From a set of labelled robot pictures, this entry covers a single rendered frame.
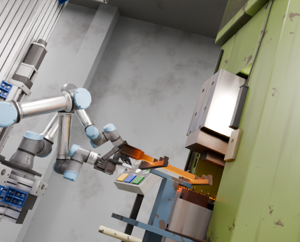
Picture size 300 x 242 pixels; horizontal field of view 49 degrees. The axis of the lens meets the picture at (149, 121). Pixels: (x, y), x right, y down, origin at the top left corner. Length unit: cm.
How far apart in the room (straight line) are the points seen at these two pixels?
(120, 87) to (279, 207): 373
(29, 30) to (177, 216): 138
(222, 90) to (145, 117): 284
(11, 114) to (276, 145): 127
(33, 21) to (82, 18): 366
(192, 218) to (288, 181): 50
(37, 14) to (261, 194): 164
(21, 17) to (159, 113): 299
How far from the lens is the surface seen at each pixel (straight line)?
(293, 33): 199
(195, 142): 198
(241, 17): 255
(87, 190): 467
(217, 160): 204
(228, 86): 209
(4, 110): 163
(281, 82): 182
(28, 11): 223
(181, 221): 174
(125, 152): 141
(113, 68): 519
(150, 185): 234
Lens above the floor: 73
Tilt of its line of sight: 17 degrees up
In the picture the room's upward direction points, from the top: 20 degrees clockwise
